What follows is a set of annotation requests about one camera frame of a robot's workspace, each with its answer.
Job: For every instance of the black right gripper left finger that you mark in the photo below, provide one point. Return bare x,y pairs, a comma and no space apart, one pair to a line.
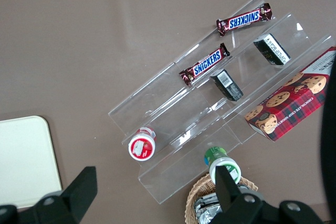
65,205

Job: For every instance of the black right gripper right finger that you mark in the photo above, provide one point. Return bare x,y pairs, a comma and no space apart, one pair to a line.
236,208

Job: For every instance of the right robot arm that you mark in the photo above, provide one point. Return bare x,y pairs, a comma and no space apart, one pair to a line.
329,142

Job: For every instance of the oval wicker basket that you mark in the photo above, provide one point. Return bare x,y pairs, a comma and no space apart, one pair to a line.
194,197

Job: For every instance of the cream plastic tray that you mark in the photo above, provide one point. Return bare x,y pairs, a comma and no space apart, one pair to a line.
23,155

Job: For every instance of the silver foil-wrapped pack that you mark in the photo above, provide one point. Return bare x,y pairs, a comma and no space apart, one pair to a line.
207,214
208,200

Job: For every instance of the green yogurt cup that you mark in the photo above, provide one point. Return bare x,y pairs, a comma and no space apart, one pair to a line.
214,154

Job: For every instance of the red strawberry yogurt cup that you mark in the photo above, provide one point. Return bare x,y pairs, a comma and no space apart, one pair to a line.
141,146

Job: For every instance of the red tartan shortbread cookie box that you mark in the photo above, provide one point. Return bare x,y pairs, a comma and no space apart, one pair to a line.
288,108

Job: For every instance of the small black carton box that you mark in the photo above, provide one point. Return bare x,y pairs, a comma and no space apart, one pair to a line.
227,85
273,49

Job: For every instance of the clear acrylic stepped display stand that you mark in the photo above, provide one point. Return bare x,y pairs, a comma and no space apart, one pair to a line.
162,95

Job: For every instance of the Snickers chocolate bar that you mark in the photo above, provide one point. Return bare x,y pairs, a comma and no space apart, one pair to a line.
207,64
244,19

